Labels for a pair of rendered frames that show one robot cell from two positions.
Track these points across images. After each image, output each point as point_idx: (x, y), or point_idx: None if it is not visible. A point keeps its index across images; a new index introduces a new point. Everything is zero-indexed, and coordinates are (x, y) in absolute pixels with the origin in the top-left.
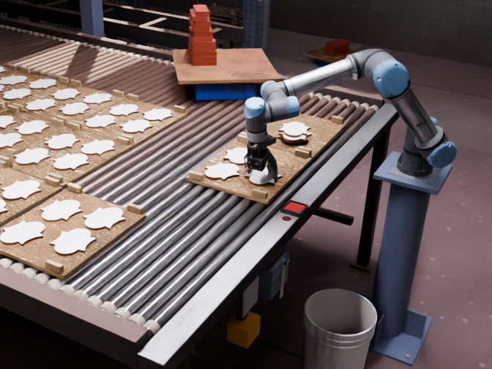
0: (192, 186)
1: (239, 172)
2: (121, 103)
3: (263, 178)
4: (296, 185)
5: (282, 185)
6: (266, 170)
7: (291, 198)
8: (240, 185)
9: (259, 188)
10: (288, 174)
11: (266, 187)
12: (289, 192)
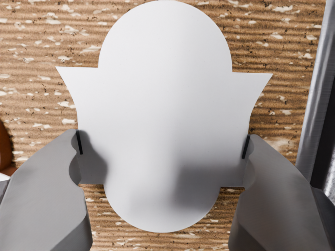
0: None
1: (15, 133)
2: None
3: (182, 165)
4: (332, 70)
5: (292, 153)
6: (158, 65)
7: (333, 189)
8: (100, 250)
9: (193, 232)
10: (286, 6)
11: (222, 210)
12: (315, 153)
